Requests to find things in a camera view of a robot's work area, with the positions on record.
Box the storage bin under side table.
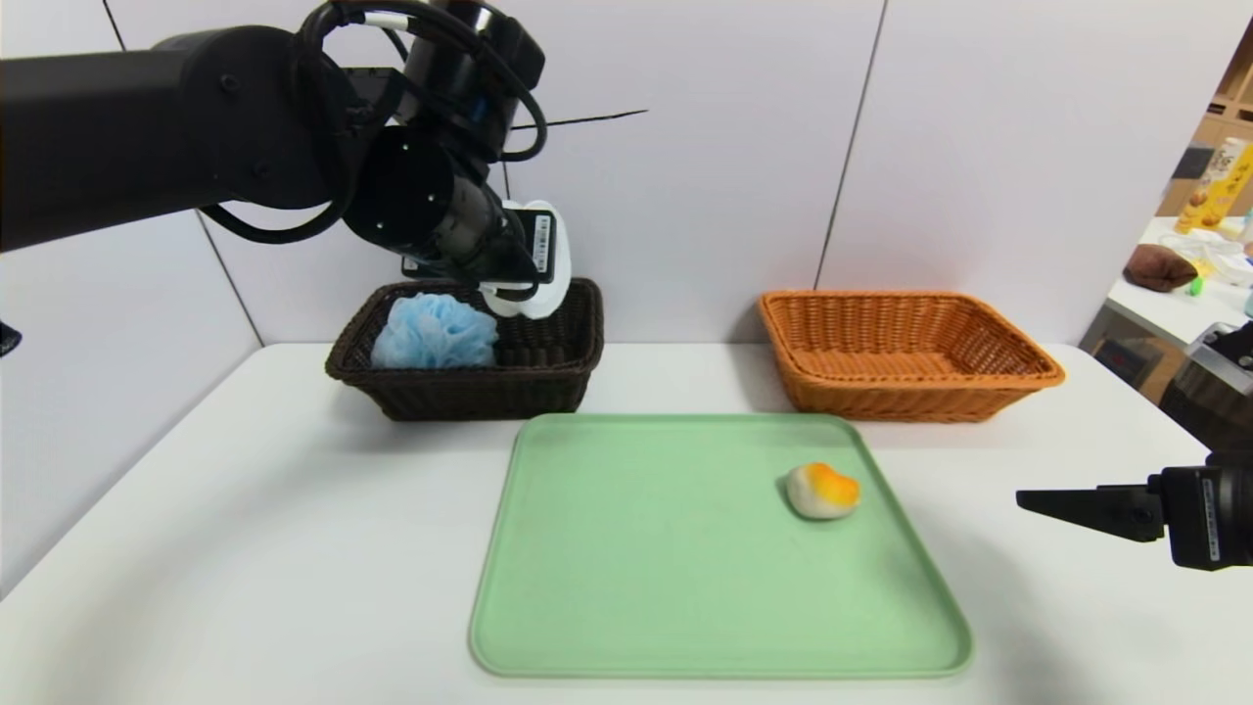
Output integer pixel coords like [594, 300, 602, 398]
[1082, 313, 1185, 402]

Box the white plastic bag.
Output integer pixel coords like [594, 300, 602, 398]
[1160, 230, 1253, 287]

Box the wooden shelf unit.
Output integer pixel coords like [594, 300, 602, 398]
[1155, 15, 1253, 218]

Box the thick black labelled cable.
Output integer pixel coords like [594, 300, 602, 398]
[294, 0, 547, 163]

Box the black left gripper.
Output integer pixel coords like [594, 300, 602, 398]
[495, 208, 557, 284]

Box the dark brown wicker basket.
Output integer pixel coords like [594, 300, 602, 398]
[325, 278, 605, 423]

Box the white side table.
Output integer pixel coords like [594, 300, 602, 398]
[1101, 217, 1253, 383]

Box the blue mesh bath loofah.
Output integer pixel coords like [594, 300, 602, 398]
[370, 292, 500, 370]

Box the brown plush item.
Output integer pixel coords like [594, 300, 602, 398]
[1124, 245, 1197, 293]

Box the white tape roll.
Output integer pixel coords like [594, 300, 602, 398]
[480, 201, 574, 319]

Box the orange wicker basket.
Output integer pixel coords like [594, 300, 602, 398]
[758, 290, 1067, 424]

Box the white and orange egg toy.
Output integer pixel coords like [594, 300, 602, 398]
[786, 462, 861, 520]

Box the black cable tie tail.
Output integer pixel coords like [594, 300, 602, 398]
[509, 110, 649, 130]

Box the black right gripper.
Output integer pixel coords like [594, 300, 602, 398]
[1015, 465, 1253, 572]

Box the light green plastic tray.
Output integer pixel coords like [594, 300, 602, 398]
[468, 412, 976, 680]

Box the yellow snack box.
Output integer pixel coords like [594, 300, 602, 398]
[1175, 137, 1253, 234]

